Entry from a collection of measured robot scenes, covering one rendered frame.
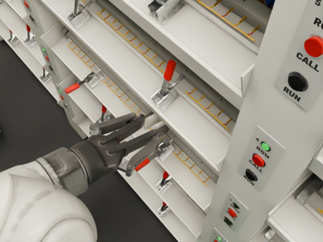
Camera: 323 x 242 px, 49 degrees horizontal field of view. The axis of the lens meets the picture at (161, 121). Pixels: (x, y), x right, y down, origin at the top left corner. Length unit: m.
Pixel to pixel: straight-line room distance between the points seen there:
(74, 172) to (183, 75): 0.24
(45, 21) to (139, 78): 0.40
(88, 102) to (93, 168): 0.51
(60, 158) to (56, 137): 0.83
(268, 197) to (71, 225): 0.26
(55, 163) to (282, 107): 0.38
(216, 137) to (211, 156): 0.03
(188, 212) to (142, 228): 0.34
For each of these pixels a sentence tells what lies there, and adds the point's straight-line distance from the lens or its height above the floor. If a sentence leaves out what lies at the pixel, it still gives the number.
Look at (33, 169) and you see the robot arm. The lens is 0.61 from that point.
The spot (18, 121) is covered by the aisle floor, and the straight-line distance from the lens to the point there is 1.54.
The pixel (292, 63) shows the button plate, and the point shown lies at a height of 0.97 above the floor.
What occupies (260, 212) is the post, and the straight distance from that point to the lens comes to 0.56.
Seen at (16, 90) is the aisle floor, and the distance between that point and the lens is 1.64.
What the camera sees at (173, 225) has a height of 0.11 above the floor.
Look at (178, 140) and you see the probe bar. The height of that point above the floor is 0.53.
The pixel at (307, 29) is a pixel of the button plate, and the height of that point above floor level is 1.00.
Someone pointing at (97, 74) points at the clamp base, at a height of 0.52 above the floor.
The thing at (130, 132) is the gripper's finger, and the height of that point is 0.59.
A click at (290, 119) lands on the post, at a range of 0.37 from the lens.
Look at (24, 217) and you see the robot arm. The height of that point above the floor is 0.82.
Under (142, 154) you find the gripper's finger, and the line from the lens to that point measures 0.67.
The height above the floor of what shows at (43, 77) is 0.13.
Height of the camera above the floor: 1.19
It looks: 57 degrees down
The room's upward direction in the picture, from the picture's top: straight up
